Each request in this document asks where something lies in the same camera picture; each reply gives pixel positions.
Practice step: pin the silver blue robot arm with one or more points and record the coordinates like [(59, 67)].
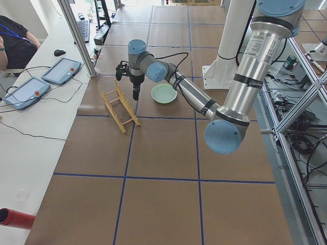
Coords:
[(251, 36)]

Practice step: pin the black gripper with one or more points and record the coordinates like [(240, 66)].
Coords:
[(135, 80)]

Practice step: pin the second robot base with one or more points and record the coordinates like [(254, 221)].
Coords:
[(316, 51)]

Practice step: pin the black computer keyboard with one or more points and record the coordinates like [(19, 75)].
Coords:
[(84, 29)]

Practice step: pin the light green round plate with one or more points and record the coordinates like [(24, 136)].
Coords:
[(163, 93)]

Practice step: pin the green electrical device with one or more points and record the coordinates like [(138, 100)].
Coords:
[(289, 62)]

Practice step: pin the red cylinder tube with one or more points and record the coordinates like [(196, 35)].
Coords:
[(16, 219)]

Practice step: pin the wooden dish rack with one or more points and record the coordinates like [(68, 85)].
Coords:
[(119, 107)]

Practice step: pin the black box with label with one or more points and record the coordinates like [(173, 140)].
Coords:
[(101, 35)]

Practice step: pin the near grey teach pendant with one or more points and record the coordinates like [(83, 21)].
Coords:
[(27, 93)]

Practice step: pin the far grey teach pendant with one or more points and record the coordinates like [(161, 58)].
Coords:
[(62, 71)]

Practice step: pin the power strip with plugs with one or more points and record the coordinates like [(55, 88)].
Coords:
[(95, 55)]

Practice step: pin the aluminium frame right rail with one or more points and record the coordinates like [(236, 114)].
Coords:
[(291, 109)]

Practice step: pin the person in black shirt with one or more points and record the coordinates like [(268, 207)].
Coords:
[(18, 45)]

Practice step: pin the grey teach pendant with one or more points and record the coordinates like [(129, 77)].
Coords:
[(62, 71), (27, 93)]

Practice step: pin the black computer mouse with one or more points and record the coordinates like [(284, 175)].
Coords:
[(59, 52)]

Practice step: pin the aluminium frame post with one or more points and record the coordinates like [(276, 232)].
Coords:
[(70, 19)]

